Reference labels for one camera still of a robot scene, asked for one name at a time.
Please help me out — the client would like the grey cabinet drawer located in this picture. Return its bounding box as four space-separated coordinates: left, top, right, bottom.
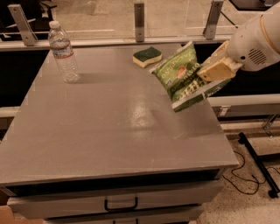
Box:
8 180 223 219
44 206 203 224

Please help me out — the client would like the green jalapeno chip bag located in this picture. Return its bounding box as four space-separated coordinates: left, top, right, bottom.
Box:
150 42 229 112

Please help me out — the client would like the green and yellow sponge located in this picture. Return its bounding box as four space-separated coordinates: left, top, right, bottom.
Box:
133 46 162 67

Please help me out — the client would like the grey cabinet top drawer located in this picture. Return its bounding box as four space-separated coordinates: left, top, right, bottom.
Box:
8 180 223 219

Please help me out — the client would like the black drawer handle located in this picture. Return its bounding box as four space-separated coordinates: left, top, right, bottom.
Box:
104 197 138 213

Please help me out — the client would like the metal bracket post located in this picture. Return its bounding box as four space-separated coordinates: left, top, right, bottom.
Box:
203 0 224 39
134 3 144 42
8 4 38 46

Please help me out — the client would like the grey cabinet lower drawer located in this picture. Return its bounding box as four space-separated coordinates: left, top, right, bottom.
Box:
44 206 203 224

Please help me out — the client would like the left metal bracket post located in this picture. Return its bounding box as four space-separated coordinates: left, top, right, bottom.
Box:
8 4 38 46

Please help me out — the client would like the black stand leg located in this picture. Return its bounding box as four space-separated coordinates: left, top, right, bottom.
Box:
238 132 280 199

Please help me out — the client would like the right metal bracket post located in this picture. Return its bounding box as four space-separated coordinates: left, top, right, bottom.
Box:
203 0 224 39

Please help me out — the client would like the middle metal bracket post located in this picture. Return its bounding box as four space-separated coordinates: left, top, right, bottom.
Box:
134 3 144 42

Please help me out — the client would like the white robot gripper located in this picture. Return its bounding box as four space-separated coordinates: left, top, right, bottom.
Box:
197 3 280 81

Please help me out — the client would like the black floor cable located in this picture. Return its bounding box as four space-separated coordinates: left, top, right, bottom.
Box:
221 150 280 195

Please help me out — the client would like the clear plastic water bottle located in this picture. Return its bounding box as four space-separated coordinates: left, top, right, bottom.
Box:
48 21 80 83

